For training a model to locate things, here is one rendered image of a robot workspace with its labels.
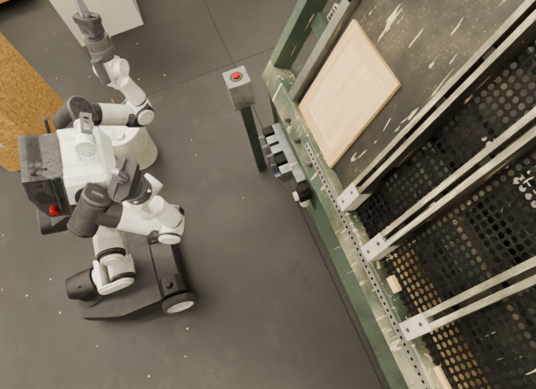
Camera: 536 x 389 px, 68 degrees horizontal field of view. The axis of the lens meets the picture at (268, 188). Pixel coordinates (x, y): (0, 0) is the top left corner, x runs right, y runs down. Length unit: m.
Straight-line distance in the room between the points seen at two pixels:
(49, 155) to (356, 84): 1.17
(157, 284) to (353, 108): 1.55
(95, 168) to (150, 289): 1.20
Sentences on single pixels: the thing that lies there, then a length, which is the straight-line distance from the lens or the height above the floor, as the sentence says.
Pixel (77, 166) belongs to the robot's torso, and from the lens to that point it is 1.51.
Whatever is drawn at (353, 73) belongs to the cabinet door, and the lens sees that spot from 1.70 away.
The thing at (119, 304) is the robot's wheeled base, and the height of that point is 0.17.
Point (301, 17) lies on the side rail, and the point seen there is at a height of 1.14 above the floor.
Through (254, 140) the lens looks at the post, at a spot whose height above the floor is 0.39.
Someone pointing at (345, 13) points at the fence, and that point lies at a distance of 1.77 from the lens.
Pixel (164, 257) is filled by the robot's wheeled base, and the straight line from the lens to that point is 2.54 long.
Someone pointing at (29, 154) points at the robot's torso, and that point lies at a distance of 1.57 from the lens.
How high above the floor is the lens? 2.45
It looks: 63 degrees down
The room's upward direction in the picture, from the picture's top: 16 degrees counter-clockwise
